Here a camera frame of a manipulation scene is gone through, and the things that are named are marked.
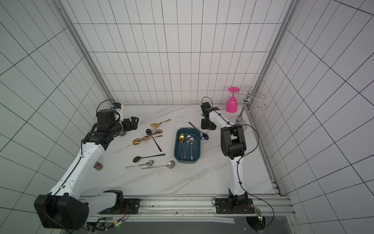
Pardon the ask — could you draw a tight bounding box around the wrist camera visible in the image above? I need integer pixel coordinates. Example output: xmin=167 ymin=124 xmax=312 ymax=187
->
xmin=112 ymin=102 xmax=122 ymax=111
xmin=200 ymin=102 xmax=211 ymax=112

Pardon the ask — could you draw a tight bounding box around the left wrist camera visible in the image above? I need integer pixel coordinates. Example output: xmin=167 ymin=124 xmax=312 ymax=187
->
xmin=112 ymin=102 xmax=122 ymax=111

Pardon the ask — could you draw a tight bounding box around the chrome glass holder stand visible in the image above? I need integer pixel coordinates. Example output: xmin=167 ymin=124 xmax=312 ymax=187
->
xmin=234 ymin=86 xmax=266 ymax=131

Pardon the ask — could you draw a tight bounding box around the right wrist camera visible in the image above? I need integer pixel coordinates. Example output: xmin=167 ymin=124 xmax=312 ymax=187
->
xmin=200 ymin=102 xmax=211 ymax=112

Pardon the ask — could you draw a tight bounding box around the silver plain spoon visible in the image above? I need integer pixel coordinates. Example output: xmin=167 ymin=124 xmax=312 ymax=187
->
xmin=183 ymin=135 xmax=191 ymax=159

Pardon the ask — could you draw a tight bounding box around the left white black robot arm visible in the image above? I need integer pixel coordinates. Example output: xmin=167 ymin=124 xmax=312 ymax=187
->
xmin=34 ymin=108 xmax=139 ymax=231

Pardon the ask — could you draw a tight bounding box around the teal plastic storage box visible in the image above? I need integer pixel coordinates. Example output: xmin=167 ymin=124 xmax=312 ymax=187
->
xmin=174 ymin=128 xmax=201 ymax=164

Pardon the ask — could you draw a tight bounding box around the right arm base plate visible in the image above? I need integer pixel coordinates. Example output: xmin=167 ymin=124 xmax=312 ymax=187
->
xmin=212 ymin=198 xmax=255 ymax=215

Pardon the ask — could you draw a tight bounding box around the rose gold spoon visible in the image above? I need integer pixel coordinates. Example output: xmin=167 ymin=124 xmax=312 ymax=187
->
xmin=141 ymin=129 xmax=163 ymax=140

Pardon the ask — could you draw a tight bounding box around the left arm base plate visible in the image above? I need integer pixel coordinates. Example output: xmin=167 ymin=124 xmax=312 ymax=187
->
xmin=99 ymin=199 xmax=140 ymax=215

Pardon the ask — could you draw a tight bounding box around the small silver spoon front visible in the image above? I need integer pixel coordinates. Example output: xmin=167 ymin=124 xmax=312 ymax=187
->
xmin=126 ymin=160 xmax=154 ymax=169

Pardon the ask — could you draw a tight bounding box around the pink upside-down wine glass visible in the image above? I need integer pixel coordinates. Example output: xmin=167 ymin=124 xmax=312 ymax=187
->
xmin=226 ymin=87 xmax=240 ymax=113

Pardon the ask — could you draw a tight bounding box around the large silver spoon front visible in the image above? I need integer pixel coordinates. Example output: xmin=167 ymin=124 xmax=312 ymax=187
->
xmin=144 ymin=160 xmax=175 ymax=169

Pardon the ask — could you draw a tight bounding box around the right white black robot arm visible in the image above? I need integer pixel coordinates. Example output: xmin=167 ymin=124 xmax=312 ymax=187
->
xmin=201 ymin=102 xmax=248 ymax=207

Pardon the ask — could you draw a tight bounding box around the small gold ornate spoon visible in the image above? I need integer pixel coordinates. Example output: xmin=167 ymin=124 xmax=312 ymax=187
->
xmin=151 ymin=119 xmax=171 ymax=127

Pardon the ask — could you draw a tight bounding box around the aluminium rail frame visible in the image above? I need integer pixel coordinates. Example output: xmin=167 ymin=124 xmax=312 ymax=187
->
xmin=84 ymin=195 xmax=301 ymax=234

